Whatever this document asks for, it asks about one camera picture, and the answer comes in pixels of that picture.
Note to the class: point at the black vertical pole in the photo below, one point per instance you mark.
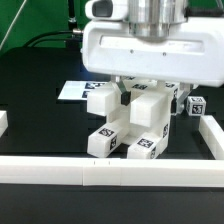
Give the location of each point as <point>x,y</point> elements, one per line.
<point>71,11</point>

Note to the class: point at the white fence bar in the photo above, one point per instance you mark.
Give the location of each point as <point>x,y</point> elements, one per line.
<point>213,135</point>
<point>3,122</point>
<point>111,172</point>

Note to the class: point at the white front fence bar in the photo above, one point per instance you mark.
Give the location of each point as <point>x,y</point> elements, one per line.
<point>111,172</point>

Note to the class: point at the white chair seat part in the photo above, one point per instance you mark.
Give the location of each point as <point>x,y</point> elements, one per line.
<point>144,119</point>

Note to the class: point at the white tagged cube right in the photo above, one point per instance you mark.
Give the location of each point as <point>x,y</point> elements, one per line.
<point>196,105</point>

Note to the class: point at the white marker base sheet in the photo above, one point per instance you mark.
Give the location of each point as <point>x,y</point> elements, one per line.
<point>78,90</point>

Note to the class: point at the white right fence bar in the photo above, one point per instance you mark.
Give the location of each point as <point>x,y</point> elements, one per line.
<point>213,135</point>

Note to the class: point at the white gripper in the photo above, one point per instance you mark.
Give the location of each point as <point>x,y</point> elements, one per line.
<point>157,39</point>

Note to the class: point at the white chair back frame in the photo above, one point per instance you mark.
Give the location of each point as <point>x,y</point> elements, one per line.
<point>105,99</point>

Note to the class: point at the white left fence bar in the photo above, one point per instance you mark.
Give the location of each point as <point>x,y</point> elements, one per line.
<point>3,122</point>

